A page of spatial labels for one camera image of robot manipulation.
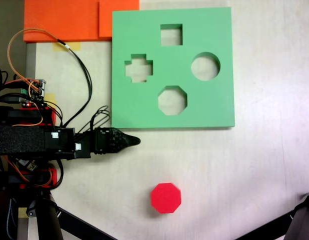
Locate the black printed gripper finger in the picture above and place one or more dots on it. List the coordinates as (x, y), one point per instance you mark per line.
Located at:
(129, 140)

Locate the red octagonal pillar block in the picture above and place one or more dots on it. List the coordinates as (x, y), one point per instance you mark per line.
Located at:
(165, 198)

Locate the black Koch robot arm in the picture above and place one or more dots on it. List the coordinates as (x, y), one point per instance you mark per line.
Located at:
(19, 140)

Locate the green shape sorter board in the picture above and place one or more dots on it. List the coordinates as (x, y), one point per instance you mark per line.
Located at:
(144, 112)

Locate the red and black table clamp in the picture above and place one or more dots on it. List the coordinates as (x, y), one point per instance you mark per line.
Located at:
(53, 117)
(54, 175)

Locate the yellow masking tape piece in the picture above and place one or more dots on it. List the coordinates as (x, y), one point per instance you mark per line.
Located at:
(22, 212)
(51, 96)
(74, 46)

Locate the black circuit board with inductor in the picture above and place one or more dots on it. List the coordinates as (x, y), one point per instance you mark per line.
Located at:
(29, 165)

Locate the circuit board with green terminal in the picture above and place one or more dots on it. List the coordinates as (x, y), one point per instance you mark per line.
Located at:
(34, 96)

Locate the black tripod brace bar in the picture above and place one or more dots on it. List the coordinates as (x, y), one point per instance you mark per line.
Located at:
(87, 225)
(267, 226)

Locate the black tripod leg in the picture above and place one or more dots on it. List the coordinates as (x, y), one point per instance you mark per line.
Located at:
(303, 215)
(48, 220)

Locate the large orange foam board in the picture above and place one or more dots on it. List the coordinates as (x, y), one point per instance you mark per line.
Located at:
(59, 20)

